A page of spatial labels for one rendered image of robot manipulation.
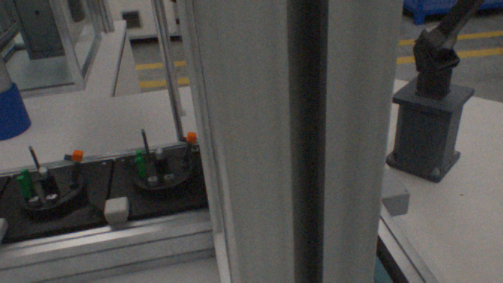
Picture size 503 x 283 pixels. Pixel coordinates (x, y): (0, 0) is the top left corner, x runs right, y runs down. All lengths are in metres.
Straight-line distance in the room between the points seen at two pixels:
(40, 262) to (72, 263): 0.06
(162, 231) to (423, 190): 0.63
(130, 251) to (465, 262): 0.67
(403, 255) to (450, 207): 0.31
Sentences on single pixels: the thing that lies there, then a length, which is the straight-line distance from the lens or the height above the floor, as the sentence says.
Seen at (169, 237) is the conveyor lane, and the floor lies 0.93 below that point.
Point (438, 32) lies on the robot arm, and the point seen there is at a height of 1.21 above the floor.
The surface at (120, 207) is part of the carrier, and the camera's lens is 0.93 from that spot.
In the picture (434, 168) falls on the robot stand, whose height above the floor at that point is 0.89.
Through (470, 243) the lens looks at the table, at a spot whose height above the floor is 0.86.
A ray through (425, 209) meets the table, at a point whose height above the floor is 0.86.
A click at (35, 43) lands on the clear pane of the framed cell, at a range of 1.85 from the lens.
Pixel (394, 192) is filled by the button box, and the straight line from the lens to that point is 0.96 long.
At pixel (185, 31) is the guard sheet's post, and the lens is 0.66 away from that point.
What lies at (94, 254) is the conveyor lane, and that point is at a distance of 0.94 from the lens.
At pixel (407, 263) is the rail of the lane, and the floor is 0.96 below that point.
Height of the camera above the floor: 1.55
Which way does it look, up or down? 32 degrees down
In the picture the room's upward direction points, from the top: 5 degrees counter-clockwise
